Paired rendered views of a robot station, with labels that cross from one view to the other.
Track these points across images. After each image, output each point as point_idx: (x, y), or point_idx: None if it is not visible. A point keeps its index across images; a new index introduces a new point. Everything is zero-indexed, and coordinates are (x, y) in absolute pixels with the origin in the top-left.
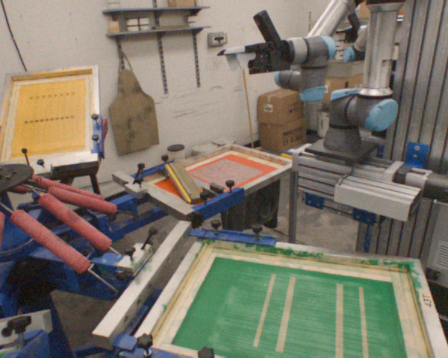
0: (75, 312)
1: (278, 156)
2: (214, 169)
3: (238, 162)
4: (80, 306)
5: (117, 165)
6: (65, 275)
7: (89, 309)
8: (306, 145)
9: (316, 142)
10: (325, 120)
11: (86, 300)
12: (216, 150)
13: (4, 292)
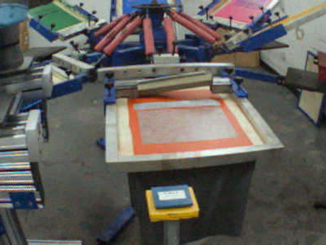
0: (254, 190)
1: (159, 159)
2: (207, 120)
3: (210, 141)
4: (259, 192)
5: None
6: (125, 63)
7: (251, 197)
8: (48, 71)
9: (30, 59)
10: None
11: (264, 196)
12: (262, 127)
13: (121, 48)
